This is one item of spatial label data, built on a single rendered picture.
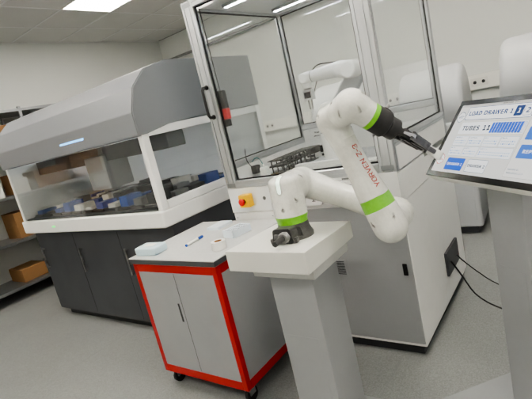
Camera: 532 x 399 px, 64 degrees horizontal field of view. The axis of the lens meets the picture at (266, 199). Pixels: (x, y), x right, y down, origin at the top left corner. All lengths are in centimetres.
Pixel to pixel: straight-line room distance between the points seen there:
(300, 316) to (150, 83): 165
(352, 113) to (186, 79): 169
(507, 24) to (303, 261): 397
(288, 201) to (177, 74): 150
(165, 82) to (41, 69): 364
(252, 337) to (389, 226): 96
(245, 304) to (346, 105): 111
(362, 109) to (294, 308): 80
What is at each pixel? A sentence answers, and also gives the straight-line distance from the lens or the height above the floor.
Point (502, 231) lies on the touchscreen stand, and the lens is 168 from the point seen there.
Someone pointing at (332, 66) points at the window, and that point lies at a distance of 206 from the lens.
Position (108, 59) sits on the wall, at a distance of 682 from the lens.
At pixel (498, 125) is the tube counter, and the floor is 112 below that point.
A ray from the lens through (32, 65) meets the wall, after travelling 624.
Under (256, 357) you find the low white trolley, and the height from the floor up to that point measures 21.
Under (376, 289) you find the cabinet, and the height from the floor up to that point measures 36.
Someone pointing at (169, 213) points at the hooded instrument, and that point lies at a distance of 264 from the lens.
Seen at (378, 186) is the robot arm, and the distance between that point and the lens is 151.
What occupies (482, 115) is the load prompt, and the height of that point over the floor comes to 115.
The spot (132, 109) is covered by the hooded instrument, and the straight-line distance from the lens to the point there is 258.
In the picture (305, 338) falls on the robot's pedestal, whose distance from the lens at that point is 178.
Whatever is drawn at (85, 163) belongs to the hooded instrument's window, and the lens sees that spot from 311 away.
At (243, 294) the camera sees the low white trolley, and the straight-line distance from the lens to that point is 208.
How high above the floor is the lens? 133
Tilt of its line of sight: 11 degrees down
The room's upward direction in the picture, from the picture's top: 13 degrees counter-clockwise
